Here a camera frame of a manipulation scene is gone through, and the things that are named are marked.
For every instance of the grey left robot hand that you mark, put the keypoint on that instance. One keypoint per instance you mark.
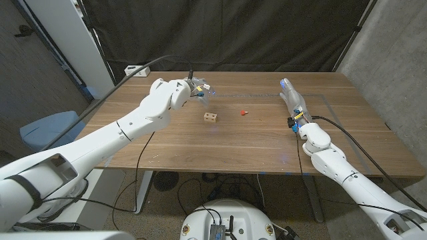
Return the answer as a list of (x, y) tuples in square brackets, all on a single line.
[(205, 98)]

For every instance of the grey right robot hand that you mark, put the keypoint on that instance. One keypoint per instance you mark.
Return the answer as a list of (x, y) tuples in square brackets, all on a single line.
[(295, 100)]

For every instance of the small wooden block with holes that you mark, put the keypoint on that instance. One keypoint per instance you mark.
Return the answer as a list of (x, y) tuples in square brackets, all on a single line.
[(210, 117)]

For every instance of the red-headed wooden screw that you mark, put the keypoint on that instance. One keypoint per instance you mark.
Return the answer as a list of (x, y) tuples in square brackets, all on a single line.
[(243, 112)]

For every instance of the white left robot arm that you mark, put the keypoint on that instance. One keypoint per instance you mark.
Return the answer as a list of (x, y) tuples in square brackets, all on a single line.
[(100, 143)]

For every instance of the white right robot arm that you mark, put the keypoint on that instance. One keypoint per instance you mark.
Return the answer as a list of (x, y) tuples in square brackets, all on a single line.
[(350, 176)]

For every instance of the black backdrop curtain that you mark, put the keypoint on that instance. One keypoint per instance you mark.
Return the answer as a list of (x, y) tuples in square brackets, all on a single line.
[(217, 33)]

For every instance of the white power strip box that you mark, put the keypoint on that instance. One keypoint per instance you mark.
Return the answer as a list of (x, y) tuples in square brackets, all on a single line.
[(141, 71)]

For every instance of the black backdrop stand pole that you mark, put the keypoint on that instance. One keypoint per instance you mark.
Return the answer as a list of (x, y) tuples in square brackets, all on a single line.
[(353, 33), (96, 43)]

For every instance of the grey table leg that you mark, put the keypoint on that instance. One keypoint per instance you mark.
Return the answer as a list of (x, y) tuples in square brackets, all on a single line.
[(313, 200)]

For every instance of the white table leg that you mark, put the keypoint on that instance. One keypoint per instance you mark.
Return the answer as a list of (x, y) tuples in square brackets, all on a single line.
[(144, 193)]

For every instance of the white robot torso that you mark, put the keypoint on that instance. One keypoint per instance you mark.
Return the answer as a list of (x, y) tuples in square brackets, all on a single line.
[(230, 213)]

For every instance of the black antenna on torso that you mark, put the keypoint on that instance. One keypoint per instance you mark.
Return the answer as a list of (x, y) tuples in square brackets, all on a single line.
[(231, 225)]

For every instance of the black connector beside torso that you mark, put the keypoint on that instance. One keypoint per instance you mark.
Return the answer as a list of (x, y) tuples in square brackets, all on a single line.
[(290, 234)]

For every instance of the grey electronics box on torso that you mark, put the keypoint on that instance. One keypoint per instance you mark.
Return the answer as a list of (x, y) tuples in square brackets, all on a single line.
[(217, 232)]

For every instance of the white cabinet panel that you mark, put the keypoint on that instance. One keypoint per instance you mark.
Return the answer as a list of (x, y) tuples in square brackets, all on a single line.
[(73, 43)]

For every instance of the blue-grey padded stool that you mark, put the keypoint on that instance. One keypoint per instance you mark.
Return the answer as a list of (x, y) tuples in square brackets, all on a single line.
[(46, 130)]

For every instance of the dark door frame rail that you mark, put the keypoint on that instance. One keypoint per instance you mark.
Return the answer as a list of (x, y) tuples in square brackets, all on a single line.
[(66, 67)]

